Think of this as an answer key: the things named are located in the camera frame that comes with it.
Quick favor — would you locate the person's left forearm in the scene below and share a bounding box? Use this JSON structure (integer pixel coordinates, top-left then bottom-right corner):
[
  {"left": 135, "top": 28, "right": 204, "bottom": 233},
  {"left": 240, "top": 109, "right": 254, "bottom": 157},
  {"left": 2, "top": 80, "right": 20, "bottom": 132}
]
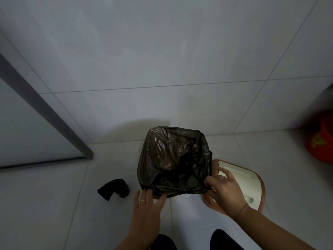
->
[{"left": 114, "top": 230, "right": 160, "bottom": 250}]

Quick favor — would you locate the person's left hand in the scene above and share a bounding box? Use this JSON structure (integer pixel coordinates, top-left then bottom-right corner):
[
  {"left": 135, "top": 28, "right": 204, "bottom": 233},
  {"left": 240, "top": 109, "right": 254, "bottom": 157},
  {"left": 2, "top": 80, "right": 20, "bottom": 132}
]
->
[{"left": 129, "top": 189, "right": 167, "bottom": 236}]

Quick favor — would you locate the grey metal door frame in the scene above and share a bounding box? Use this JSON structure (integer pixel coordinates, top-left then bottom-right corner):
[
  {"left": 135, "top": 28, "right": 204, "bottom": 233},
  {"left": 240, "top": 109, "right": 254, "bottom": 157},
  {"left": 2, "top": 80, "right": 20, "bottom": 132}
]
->
[{"left": 0, "top": 53, "right": 94, "bottom": 160}]

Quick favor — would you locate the red plastic bucket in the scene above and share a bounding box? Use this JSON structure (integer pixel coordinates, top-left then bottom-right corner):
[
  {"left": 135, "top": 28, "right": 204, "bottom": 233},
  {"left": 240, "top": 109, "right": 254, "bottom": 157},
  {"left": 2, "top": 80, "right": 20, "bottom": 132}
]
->
[{"left": 305, "top": 110, "right": 333, "bottom": 164}]

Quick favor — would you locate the person's right forearm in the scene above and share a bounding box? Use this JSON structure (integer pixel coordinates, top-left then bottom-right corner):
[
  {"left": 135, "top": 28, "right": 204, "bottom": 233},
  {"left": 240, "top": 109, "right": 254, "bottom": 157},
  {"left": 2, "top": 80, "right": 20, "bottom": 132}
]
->
[{"left": 233, "top": 204, "right": 318, "bottom": 250}]

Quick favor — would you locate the white bin lid brown rim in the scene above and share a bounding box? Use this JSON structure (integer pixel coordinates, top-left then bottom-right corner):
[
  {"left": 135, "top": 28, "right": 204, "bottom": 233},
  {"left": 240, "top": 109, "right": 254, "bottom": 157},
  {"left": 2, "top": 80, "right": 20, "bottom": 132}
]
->
[{"left": 202, "top": 159, "right": 266, "bottom": 214}]

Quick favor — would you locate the person's left leg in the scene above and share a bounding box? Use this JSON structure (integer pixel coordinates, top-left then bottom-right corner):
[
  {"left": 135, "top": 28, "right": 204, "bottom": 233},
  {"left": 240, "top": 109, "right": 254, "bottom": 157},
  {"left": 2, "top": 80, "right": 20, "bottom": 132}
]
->
[{"left": 152, "top": 234, "right": 179, "bottom": 250}]

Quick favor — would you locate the black plastic garbage bag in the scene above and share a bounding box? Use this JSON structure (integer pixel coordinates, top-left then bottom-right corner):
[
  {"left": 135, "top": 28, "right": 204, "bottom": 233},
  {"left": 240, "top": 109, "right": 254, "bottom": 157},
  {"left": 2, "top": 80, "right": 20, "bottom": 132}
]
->
[{"left": 137, "top": 126, "right": 213, "bottom": 200}]

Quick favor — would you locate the frosted glass door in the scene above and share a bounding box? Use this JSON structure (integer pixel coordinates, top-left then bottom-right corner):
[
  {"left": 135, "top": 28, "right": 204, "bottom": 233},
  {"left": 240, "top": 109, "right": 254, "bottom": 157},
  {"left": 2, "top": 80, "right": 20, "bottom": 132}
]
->
[{"left": 0, "top": 75, "right": 87, "bottom": 170}]

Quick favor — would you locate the thin string bracelet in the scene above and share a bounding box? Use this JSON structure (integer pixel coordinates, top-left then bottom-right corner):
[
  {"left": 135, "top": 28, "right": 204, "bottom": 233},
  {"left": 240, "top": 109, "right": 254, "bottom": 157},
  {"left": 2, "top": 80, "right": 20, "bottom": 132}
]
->
[{"left": 232, "top": 203, "right": 249, "bottom": 221}]

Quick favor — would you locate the person's right leg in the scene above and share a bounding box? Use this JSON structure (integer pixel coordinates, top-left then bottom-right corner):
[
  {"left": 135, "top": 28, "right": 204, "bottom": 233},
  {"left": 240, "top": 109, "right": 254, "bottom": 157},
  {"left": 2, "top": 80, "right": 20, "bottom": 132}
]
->
[{"left": 210, "top": 229, "right": 246, "bottom": 250}]

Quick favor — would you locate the roll of black garbage bags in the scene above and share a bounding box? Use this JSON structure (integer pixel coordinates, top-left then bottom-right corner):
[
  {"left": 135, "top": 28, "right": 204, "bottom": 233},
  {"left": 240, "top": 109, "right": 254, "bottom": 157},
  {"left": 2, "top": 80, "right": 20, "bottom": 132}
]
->
[{"left": 97, "top": 178, "right": 130, "bottom": 201}]

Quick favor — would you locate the person's right hand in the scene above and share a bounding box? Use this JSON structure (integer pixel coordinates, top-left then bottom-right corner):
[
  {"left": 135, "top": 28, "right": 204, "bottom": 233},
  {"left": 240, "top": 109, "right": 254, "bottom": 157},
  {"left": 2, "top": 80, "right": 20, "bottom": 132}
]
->
[{"left": 204, "top": 167, "right": 250, "bottom": 219}]

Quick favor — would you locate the person's leg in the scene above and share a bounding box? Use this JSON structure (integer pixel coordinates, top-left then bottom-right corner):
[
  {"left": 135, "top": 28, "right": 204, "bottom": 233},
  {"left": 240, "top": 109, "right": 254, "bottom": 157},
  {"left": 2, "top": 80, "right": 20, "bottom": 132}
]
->
[
  {"left": 152, "top": 234, "right": 179, "bottom": 250},
  {"left": 210, "top": 229, "right": 246, "bottom": 250}
]

